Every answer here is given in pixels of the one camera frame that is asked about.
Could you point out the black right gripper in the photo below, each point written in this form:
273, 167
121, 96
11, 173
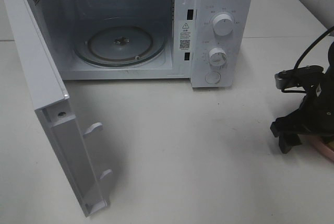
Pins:
314, 116

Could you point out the pink round plate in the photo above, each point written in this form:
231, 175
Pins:
325, 149

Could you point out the round door release button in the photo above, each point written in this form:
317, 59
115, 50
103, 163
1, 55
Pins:
213, 77

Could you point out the white microwave door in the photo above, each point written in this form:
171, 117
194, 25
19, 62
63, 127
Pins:
51, 103

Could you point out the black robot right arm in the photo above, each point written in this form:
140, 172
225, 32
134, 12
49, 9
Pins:
331, 54

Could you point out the lower white microwave knob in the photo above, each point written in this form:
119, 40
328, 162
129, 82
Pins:
217, 57

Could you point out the white microwave knob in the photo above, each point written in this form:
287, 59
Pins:
223, 24
217, 57

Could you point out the upper white microwave knob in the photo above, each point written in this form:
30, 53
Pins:
223, 24

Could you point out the white microwave oven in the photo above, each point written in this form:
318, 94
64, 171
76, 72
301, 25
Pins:
186, 53

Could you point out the glass microwave turntable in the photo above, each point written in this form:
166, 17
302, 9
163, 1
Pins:
120, 42

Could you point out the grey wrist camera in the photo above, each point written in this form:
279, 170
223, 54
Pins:
300, 80

